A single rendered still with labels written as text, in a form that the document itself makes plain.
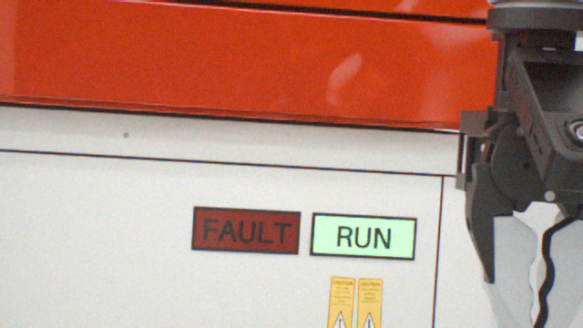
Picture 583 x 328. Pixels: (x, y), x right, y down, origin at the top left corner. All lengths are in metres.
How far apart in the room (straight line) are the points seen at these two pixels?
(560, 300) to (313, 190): 0.59
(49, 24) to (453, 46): 0.42
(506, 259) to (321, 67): 0.56
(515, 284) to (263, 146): 0.60
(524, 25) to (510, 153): 0.08
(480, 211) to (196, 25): 0.58
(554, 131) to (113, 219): 0.71
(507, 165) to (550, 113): 0.06
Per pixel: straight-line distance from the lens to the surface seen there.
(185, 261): 1.28
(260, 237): 1.28
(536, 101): 0.66
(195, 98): 1.21
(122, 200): 1.27
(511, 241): 0.71
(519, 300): 0.72
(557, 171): 0.63
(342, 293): 1.30
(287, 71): 1.22
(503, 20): 0.71
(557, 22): 0.71
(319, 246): 1.28
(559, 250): 0.72
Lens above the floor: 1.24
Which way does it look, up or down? 3 degrees down
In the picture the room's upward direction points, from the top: 4 degrees clockwise
